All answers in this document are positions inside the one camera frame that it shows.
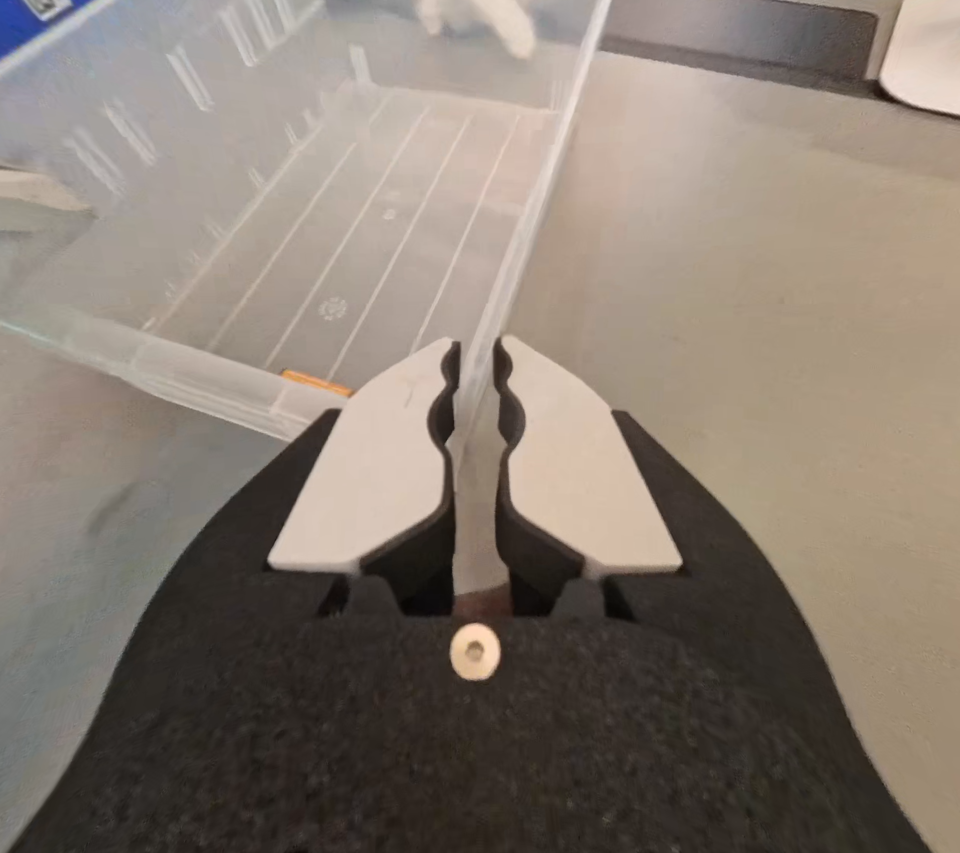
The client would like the clear plastic bin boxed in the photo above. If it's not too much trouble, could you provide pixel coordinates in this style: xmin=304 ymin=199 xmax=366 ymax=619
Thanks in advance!
xmin=0 ymin=0 xmax=642 ymax=442

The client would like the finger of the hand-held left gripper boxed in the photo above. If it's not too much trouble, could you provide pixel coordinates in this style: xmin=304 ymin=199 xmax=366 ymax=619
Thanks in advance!
xmin=0 ymin=165 xmax=96 ymax=233

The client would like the orange battery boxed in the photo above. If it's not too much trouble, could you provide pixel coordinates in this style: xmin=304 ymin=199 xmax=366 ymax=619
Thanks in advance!
xmin=280 ymin=368 xmax=355 ymax=397

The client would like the grey desk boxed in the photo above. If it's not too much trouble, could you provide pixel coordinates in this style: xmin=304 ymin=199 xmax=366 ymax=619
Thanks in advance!
xmin=0 ymin=0 xmax=960 ymax=853

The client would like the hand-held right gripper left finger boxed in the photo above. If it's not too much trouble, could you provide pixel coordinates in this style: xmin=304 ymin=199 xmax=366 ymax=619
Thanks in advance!
xmin=266 ymin=337 xmax=460 ymax=617

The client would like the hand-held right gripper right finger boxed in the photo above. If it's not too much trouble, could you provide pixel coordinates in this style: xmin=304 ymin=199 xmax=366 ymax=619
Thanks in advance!
xmin=491 ymin=334 xmax=685 ymax=618

